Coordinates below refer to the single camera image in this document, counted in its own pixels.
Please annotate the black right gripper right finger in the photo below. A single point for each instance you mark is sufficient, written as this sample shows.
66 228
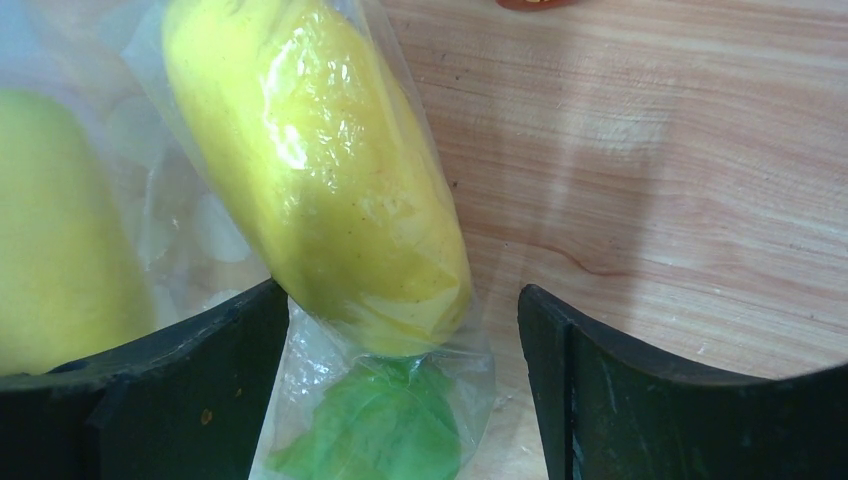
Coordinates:
611 406

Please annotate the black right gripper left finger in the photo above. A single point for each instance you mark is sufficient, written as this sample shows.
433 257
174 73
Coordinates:
185 402

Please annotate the yellow fake lemon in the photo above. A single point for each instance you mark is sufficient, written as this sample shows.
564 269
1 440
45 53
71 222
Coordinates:
71 282

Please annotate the green fake leaf vegetable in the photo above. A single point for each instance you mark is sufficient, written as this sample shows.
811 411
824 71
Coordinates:
385 419

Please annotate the clear zip top bag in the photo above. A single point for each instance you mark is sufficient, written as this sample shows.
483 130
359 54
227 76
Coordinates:
104 61

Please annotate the yellow fake banana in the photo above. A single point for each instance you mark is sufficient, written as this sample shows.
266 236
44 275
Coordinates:
314 148

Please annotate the yellow toy block car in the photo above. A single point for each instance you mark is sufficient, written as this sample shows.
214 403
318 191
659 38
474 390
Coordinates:
533 5

